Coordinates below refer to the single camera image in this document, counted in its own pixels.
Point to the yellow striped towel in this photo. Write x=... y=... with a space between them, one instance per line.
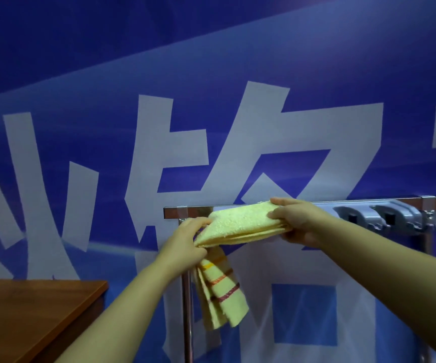
x=240 y=223

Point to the person's right forearm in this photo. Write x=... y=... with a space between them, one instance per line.
x=391 y=268

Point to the person's left hand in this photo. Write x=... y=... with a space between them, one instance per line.
x=182 y=249

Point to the person's right hand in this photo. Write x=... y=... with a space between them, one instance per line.
x=304 y=223

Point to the grey plastic hook rail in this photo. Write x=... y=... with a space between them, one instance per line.
x=406 y=219

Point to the blue white printed banner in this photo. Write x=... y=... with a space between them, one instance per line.
x=316 y=71

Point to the brown wooden cabinet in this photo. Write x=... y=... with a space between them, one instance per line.
x=25 y=317

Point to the person's left forearm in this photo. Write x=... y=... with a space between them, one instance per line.
x=127 y=317

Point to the metal rack frame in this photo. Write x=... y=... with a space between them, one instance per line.
x=172 y=212

